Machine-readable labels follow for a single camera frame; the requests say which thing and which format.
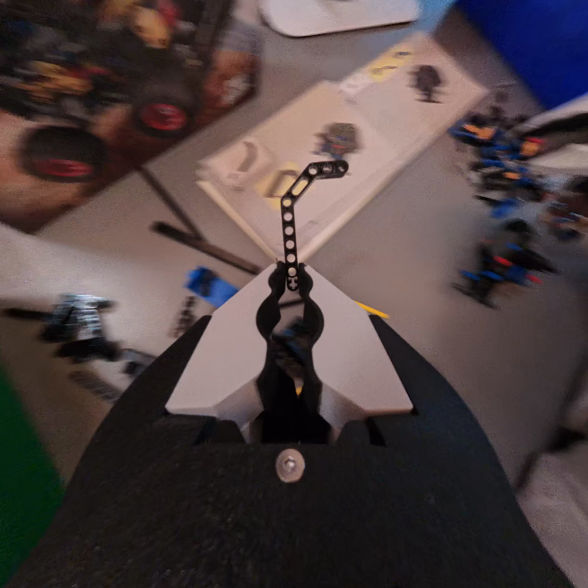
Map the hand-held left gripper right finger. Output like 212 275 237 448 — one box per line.
301 264 413 443

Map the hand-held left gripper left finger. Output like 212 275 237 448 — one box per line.
165 263 278 444

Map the black bent lego beam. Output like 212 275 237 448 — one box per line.
280 160 350 292

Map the pile of lego beams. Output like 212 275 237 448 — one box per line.
0 168 391 405

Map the lego instruction booklet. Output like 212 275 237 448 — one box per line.
196 34 488 262

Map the pile of small lego pins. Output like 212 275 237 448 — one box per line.
448 83 588 242

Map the lego set box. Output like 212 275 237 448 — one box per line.
0 0 263 235

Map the green plastic bin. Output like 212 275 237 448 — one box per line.
0 363 65 588

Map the blue plastic bin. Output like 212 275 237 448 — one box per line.
452 0 588 111

